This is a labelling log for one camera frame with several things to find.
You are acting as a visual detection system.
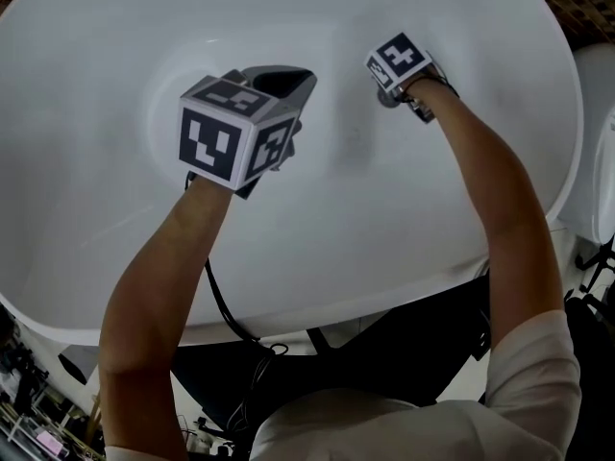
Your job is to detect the black chair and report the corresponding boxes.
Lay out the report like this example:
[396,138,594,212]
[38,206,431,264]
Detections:
[563,235,615,461]

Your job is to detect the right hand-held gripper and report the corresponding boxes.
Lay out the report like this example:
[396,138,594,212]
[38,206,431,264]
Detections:
[364,31,460,125]

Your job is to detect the person's white shirt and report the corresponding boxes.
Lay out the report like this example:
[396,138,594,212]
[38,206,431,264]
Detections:
[103,308,585,461]

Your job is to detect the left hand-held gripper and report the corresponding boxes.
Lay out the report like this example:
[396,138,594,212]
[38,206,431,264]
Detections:
[177,64,319,202]

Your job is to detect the person's right forearm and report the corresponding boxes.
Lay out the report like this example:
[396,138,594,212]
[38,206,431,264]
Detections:
[406,76,566,405]

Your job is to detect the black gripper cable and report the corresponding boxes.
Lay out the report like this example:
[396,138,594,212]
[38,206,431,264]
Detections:
[203,255,290,432]

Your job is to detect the white toilet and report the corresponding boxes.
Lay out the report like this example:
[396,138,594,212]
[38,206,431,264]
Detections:
[558,43,615,247]

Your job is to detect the person's left forearm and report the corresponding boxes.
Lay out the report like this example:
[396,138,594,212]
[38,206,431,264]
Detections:
[97,175,235,453]

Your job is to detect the person's black trousers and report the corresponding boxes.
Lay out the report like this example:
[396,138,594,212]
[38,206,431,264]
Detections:
[169,271,492,432]

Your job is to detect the white bathtub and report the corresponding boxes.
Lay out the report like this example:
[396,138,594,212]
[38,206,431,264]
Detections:
[0,0,585,348]

